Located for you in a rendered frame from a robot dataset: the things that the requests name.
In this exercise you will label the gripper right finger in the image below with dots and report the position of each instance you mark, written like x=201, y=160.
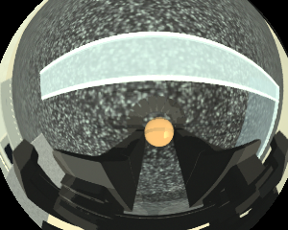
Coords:
x=203, y=165

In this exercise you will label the orange ball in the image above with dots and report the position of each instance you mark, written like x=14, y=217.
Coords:
x=159, y=132

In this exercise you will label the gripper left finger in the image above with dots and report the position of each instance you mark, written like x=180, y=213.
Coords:
x=118, y=169

